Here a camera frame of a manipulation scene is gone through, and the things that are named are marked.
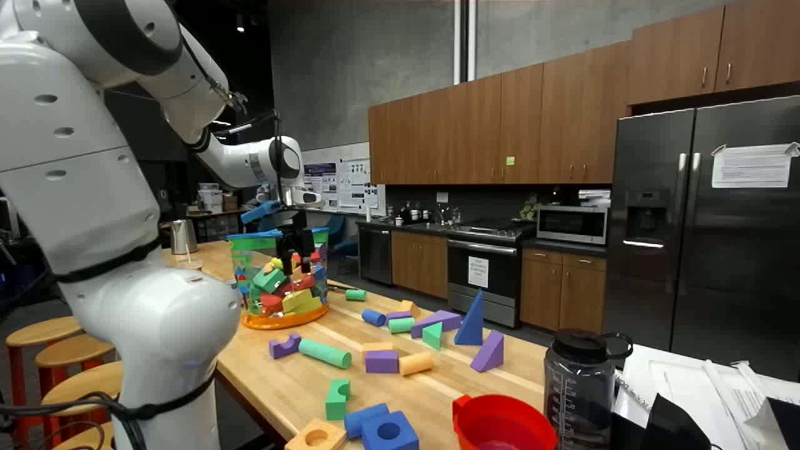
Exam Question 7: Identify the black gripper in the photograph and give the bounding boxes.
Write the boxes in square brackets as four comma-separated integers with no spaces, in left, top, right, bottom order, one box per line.
[278,207,317,278]

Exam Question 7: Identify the purple notched foam block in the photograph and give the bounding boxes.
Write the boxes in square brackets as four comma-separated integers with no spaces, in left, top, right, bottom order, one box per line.
[268,333,302,362]

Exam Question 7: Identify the clear bag of foam blocks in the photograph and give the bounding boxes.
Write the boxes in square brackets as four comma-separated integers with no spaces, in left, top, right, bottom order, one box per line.
[225,224,332,333]

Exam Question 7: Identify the blue toy block figure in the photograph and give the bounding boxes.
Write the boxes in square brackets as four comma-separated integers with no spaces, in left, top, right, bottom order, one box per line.
[238,198,285,229]

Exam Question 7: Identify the purple rectangular foam block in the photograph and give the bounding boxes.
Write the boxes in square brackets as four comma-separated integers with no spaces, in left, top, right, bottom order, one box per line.
[362,347,402,377]

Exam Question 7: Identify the long purple foam block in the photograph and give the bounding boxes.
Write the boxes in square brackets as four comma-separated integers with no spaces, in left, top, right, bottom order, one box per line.
[410,307,466,339]

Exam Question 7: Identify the plain blue foam block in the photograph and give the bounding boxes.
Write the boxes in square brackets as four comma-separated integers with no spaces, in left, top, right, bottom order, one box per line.
[342,403,393,442]

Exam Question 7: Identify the blue foam block with hole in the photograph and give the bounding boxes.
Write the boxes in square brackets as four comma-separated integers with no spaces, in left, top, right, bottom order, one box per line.
[361,409,422,450]

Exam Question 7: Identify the black dishwasher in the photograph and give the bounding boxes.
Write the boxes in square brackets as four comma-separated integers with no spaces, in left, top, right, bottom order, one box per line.
[357,222,396,287]

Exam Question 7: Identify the metal cup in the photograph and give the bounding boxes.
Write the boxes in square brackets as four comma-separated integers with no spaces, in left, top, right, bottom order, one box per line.
[168,217,200,258]

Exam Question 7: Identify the wide brown lower cabinet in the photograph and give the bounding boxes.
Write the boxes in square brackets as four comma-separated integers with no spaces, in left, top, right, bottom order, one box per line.
[391,227,453,302]

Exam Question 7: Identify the small green foam triangle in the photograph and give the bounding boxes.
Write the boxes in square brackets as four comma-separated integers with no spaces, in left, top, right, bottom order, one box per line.
[421,321,445,353]

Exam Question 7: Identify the yellow foam cylinder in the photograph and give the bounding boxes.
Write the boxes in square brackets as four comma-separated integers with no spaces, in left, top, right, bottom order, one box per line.
[397,349,437,379]

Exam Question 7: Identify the tall blue foam triangle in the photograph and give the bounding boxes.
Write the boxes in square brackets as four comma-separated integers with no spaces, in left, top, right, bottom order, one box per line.
[453,289,488,347]

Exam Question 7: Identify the black stove with oven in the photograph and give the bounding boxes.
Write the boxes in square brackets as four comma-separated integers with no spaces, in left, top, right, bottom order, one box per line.
[445,219,535,331]

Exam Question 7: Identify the brown upper cabinet row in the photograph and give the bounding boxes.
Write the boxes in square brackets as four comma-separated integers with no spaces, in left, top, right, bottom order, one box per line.
[367,41,632,187]

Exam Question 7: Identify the purple foam wedge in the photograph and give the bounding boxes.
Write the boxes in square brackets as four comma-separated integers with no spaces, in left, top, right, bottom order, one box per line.
[467,331,507,374]

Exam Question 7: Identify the green potted plant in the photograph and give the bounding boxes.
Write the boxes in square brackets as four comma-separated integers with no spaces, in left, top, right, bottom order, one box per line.
[516,194,543,224]

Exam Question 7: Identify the wooden stool with red legs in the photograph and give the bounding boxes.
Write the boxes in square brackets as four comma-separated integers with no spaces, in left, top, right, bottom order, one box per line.
[41,358,125,436]
[51,423,118,450]
[33,333,118,396]
[2,312,85,450]

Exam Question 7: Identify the red plastic bowl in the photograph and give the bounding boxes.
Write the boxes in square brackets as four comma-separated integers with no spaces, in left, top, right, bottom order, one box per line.
[450,392,560,450]

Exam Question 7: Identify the narrow brown lower cabinet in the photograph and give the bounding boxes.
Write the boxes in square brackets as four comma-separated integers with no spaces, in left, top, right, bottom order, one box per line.
[517,244,610,336]

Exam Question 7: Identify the silver microwave oven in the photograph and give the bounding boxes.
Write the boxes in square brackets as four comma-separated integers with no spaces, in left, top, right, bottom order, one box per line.
[535,202,613,248]

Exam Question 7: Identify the black flat item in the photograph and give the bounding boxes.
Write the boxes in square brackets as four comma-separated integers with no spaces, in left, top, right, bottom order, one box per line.
[610,392,711,450]

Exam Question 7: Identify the stainless steel refrigerator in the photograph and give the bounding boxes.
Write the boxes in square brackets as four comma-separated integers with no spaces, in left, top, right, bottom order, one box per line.
[603,93,800,382]

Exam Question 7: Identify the white papers pile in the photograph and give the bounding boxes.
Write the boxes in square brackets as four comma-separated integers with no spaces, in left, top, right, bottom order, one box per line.
[610,343,800,450]

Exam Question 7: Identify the white paper on refrigerator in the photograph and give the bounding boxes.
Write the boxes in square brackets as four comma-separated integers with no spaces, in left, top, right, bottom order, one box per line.
[711,142,800,193]

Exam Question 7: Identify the brown cabinet above refrigerator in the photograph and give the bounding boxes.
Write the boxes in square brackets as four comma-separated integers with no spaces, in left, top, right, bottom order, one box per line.
[627,0,800,109]

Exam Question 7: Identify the white wall posters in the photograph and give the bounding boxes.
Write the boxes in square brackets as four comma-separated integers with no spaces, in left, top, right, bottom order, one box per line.
[297,142,387,219]

